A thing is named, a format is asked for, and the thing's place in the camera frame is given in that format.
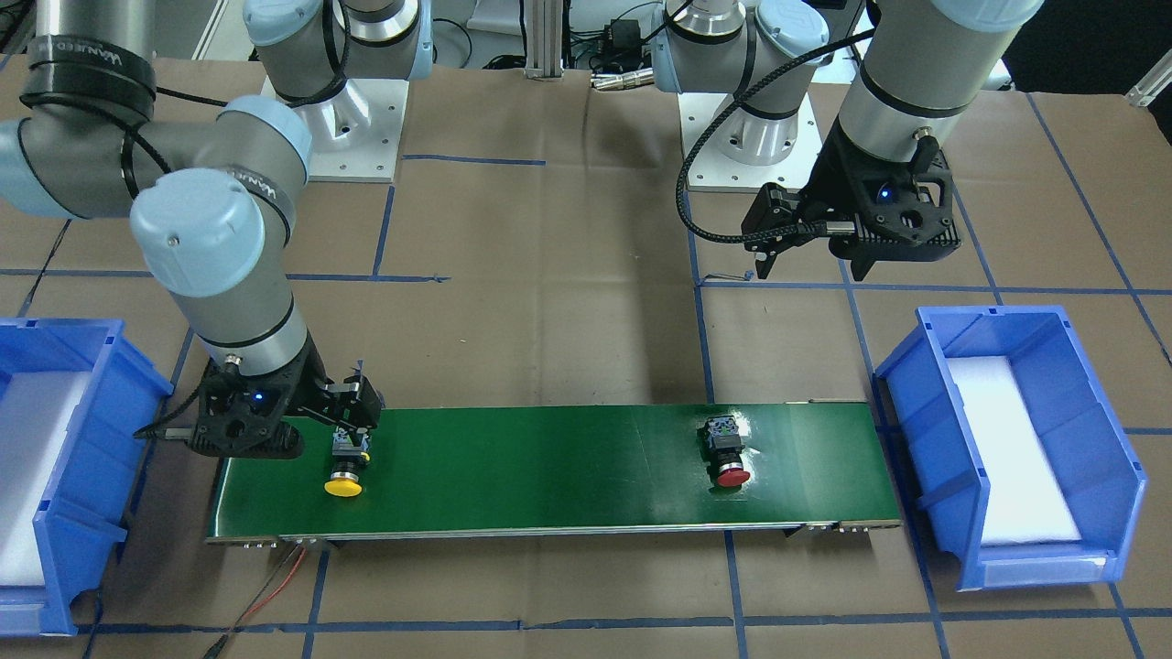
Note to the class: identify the red mushroom push button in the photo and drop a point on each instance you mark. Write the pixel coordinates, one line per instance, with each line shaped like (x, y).
(723, 445)

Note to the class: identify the green conveyor belt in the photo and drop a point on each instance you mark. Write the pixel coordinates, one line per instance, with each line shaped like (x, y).
(586, 470)

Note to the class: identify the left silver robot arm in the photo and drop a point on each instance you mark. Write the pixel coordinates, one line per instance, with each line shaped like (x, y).
(924, 64)

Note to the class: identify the blue plastic bin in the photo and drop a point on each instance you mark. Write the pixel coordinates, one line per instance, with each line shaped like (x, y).
(1097, 469)
(80, 517)

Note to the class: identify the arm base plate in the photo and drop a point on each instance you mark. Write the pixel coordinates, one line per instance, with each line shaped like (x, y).
(747, 152)
(355, 134)

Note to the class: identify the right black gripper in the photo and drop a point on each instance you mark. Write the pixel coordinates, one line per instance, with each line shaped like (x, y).
(307, 388)

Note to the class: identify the aluminium frame post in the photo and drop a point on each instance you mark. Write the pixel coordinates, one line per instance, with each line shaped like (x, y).
(545, 35)

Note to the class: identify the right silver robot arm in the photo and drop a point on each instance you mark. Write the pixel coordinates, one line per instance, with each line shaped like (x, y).
(212, 206)

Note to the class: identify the yellow mushroom push button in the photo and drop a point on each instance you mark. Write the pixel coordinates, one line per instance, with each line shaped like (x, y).
(346, 469)

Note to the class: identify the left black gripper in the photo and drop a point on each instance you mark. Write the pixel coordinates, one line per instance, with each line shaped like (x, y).
(831, 180)

